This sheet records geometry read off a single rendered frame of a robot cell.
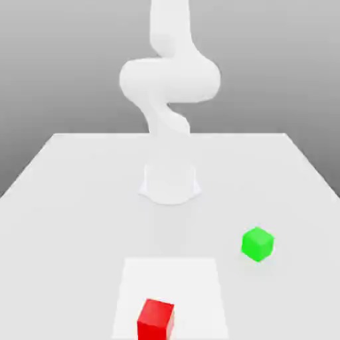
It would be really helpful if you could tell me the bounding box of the small green cube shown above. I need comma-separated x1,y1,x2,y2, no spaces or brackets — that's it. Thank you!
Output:
240,226,275,263

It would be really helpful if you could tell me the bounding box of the small red cube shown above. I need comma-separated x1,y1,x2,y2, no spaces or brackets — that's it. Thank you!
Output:
136,297,175,340

